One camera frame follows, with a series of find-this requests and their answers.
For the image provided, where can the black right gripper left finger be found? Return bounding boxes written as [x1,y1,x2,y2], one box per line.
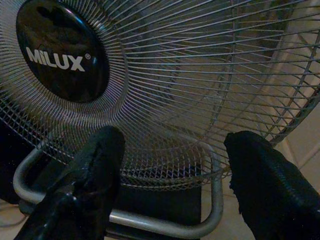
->
[14,125,126,240]

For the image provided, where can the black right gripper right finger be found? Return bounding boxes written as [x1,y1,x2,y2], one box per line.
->
[223,130,320,240]

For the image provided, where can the grey metal fan stand tube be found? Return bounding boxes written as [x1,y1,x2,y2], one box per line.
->
[12,143,225,240]

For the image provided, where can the Milux metal grille floor fan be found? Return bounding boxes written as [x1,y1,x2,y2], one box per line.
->
[0,0,320,240]

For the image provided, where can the black Milux fan hub cap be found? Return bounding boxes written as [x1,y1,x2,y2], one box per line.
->
[15,0,111,103]

